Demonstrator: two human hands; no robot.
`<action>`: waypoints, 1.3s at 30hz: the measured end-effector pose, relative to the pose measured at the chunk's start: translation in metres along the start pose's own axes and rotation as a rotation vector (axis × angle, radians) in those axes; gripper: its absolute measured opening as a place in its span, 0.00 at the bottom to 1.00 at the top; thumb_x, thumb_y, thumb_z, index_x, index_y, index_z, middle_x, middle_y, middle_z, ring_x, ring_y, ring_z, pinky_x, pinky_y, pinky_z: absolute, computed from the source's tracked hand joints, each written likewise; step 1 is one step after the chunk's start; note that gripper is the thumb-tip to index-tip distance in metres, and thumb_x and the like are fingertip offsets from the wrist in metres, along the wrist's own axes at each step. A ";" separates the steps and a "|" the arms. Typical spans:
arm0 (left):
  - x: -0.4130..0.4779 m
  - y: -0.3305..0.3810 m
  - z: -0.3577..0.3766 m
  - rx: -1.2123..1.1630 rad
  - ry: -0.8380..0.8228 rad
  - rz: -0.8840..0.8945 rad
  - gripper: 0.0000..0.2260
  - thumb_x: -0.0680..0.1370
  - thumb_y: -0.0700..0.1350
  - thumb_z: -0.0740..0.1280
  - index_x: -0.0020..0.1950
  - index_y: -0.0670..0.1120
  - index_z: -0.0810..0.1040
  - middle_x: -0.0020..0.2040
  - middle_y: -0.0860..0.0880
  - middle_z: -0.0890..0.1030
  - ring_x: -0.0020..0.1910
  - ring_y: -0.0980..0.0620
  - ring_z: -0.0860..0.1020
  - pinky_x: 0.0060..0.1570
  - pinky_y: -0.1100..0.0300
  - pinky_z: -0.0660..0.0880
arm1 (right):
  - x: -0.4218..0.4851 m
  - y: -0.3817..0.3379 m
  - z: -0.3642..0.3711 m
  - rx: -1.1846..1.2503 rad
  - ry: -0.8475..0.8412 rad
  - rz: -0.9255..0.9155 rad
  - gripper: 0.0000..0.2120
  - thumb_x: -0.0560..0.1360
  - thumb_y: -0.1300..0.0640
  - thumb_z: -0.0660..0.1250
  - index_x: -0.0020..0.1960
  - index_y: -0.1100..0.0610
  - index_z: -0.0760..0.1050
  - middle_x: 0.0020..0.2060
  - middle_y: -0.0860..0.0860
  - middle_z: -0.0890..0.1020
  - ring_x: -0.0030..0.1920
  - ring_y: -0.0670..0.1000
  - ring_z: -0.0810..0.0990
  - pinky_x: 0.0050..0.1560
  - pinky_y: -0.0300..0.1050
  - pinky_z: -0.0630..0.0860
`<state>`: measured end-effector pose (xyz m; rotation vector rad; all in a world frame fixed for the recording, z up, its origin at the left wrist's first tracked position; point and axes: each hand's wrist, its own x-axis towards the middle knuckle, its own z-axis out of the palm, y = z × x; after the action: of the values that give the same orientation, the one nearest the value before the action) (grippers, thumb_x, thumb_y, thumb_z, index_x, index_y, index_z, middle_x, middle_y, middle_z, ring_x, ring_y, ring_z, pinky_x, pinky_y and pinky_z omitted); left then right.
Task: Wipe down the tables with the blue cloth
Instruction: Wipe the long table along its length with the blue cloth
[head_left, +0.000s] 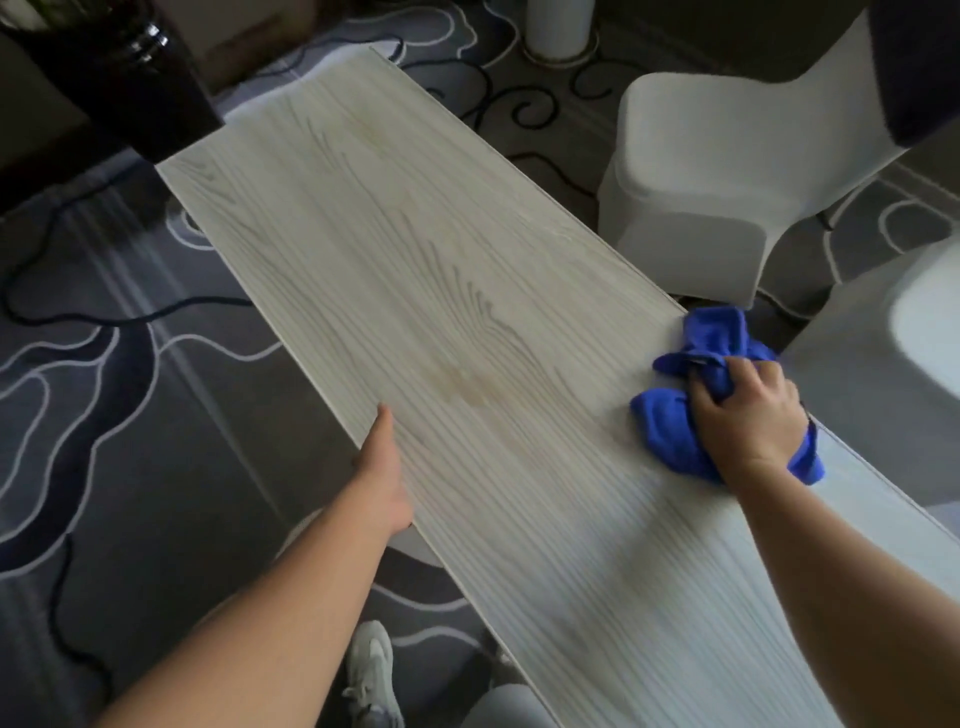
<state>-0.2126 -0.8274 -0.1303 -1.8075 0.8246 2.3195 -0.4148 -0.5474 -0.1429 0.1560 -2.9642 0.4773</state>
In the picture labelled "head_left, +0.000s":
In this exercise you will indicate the person's left hand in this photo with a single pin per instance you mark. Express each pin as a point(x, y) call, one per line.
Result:
point(382, 487)

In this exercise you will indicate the person's grey shorts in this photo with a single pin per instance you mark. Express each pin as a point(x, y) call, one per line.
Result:
point(506, 709)

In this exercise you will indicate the tall white planter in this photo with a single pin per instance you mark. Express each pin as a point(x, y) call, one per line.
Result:
point(559, 26)

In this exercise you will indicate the black ribbed plant pot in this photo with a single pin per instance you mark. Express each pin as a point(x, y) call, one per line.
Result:
point(142, 82)

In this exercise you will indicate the person's left forearm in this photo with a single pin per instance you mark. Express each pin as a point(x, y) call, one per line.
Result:
point(262, 637)

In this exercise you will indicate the person's right hand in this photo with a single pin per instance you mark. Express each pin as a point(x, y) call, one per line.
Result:
point(750, 427)

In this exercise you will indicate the person's right forearm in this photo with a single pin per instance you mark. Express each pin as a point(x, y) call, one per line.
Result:
point(847, 600)

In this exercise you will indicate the white covered chair purple sash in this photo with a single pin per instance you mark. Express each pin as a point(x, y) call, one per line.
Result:
point(885, 375)
point(712, 172)

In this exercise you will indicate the person's white left shoe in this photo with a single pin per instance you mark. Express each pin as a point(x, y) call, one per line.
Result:
point(371, 675)

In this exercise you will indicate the blue microfibre cloth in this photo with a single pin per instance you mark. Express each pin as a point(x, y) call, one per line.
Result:
point(705, 337)

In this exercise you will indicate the grey wooden table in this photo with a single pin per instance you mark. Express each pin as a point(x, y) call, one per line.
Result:
point(450, 300)

